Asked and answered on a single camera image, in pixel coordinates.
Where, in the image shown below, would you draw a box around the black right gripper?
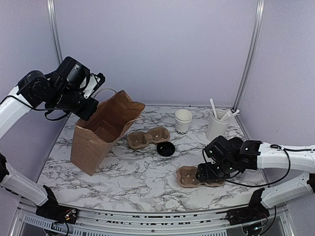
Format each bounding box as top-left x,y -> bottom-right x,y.
196,159 -> 237,182

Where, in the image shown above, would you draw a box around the single cardboard cup carrier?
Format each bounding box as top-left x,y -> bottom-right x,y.
176,166 -> 225,188

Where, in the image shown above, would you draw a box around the brown paper bag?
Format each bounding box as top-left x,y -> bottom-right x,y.
70,90 -> 145,176

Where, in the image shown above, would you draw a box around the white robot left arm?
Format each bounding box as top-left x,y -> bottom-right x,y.
0,56 -> 105,224

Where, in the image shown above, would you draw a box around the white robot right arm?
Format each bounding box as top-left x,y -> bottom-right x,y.
196,136 -> 315,224

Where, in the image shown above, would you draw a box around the stack of white paper cups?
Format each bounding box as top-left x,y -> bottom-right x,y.
175,109 -> 192,135

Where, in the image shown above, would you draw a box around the stacked cardboard cup carriers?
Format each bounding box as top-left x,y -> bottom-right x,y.
126,127 -> 170,149

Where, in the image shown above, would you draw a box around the white wrapped utensil packet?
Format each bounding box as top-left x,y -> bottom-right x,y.
221,109 -> 240,121

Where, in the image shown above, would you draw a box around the white wrapped straw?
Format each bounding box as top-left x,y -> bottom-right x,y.
209,98 -> 218,119

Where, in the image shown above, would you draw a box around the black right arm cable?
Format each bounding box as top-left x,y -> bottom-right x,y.
201,145 -> 291,186

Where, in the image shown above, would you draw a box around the aluminium front rail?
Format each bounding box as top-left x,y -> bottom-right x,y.
9,198 -> 297,236

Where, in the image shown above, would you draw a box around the left aluminium frame post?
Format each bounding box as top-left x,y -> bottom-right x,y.
46,0 -> 63,64

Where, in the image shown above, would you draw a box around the aluminium frame post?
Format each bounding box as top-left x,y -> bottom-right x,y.
232,0 -> 265,111
46,0 -> 63,64

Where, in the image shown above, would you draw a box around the right aluminium frame post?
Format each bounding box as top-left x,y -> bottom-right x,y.
232,0 -> 265,111

